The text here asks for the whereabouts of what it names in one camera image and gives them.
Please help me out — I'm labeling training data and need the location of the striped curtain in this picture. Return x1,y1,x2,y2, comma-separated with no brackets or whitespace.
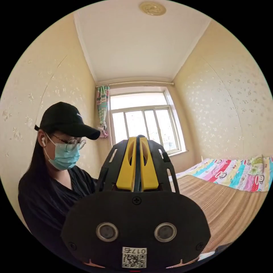
95,85,110,139

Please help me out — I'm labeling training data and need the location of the window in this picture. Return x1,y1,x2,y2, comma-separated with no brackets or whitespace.
108,86,189,157

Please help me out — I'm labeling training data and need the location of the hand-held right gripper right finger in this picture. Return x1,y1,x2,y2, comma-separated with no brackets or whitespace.
140,136,159,192

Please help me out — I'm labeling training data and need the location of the round ceiling lamp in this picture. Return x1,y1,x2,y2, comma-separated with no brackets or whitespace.
139,1,167,16

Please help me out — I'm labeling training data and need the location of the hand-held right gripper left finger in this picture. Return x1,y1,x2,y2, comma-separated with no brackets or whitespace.
116,137,137,191

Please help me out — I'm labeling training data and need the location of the person's body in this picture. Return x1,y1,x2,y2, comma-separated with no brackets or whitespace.
18,102,101,266

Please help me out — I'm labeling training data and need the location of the bed with woven mat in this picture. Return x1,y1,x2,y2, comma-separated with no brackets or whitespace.
168,155,273,254

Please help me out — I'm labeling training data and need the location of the colourful printed quilt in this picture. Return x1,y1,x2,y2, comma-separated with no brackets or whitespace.
175,155,273,192

